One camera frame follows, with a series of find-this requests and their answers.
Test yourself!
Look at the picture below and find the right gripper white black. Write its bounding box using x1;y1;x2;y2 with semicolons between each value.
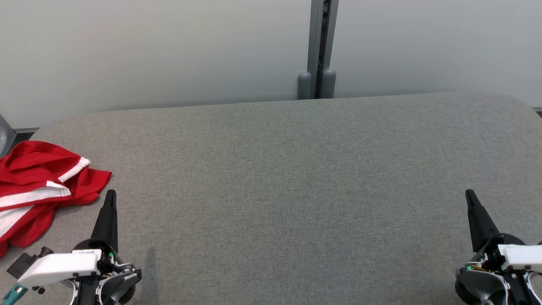
462;189;542;305

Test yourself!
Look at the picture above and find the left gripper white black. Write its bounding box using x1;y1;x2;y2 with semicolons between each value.
17;189;142;305

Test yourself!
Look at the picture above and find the red basketball jersey number 23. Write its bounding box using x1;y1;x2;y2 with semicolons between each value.
0;167;113;258

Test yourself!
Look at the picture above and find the grey curved plastic object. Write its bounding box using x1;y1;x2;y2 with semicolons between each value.
0;114;17;158

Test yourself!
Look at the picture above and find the teal plug black camera cable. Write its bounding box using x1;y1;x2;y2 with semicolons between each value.
1;285;28;305

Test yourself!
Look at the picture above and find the grey cylindrical post cap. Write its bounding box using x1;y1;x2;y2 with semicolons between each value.
297;71;312;100
321;69;337;99

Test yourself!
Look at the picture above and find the grey metal partition post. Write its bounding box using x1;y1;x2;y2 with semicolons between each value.
307;0;339;99

